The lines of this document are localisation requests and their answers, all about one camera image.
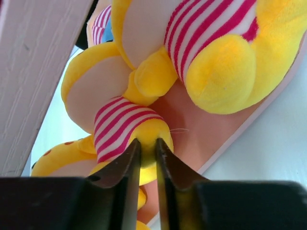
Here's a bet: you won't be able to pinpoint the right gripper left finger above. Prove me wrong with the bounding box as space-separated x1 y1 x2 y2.
0 140 141 230

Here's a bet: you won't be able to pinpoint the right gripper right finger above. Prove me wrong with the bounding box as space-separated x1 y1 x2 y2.
155 139 307 230

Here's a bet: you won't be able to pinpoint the yellow plush toy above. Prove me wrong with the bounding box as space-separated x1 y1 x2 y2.
30 134 147 230
61 42 173 185
111 0 307 115

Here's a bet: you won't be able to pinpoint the yellow plush toy under shelf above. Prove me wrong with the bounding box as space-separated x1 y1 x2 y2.
111 0 307 115

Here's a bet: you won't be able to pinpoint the boy doll blue shorts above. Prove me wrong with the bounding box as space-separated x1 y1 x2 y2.
86 4 113 47

